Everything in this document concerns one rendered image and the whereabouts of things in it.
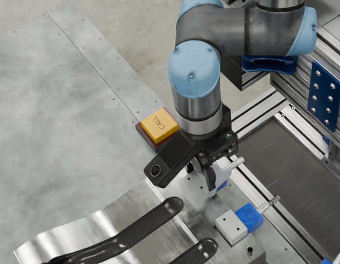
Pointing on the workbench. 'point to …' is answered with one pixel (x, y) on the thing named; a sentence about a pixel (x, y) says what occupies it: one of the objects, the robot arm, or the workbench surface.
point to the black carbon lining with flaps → (91, 253)
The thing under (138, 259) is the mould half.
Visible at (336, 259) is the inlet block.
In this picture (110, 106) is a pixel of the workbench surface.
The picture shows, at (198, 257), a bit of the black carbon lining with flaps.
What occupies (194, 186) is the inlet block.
